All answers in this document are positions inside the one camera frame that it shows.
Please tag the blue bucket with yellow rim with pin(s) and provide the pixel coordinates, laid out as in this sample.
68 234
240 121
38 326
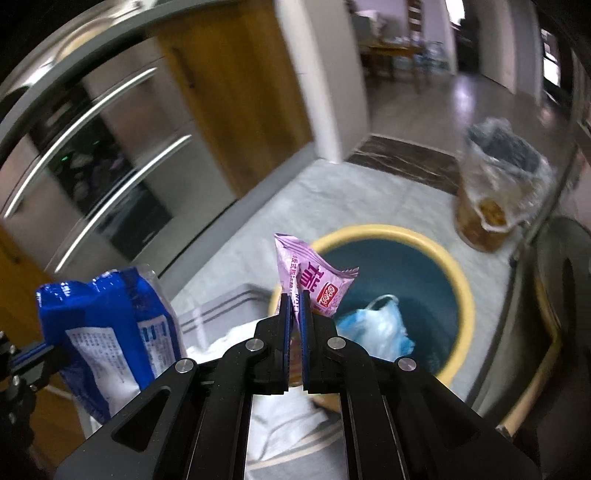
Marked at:
406 277

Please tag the grey plaid cloth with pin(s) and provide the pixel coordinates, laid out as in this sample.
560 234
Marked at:
231 300

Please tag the stainless steel built-in oven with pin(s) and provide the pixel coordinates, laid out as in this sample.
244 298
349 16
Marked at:
138 152

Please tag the grey kitchen countertop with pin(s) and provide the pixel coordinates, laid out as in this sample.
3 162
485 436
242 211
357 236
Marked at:
92 50

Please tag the light blue plastic bag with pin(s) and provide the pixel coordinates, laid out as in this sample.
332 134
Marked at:
378 327

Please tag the wooden dining chair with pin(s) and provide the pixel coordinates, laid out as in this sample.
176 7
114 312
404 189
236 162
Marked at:
390 50

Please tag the narrow wooden cabinet door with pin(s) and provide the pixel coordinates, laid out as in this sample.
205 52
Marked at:
244 92

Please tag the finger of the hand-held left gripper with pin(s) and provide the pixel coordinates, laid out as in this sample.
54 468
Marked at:
34 357

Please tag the pan with steel lid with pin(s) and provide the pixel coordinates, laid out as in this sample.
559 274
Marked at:
558 286

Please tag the pink snack packet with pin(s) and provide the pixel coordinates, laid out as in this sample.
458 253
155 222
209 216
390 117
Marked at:
314 281

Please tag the bin with clear plastic liner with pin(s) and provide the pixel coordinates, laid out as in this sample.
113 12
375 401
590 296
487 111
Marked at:
494 184

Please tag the blue printed package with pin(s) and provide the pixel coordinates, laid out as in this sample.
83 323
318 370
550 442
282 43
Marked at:
115 332

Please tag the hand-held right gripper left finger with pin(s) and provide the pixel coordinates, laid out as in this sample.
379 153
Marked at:
286 341

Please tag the white interior door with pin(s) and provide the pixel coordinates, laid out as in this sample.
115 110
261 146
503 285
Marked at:
503 41

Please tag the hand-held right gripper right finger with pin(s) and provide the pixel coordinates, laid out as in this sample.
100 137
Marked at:
304 350

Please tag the large clear water bottle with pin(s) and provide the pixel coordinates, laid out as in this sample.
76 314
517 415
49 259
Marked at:
436 57

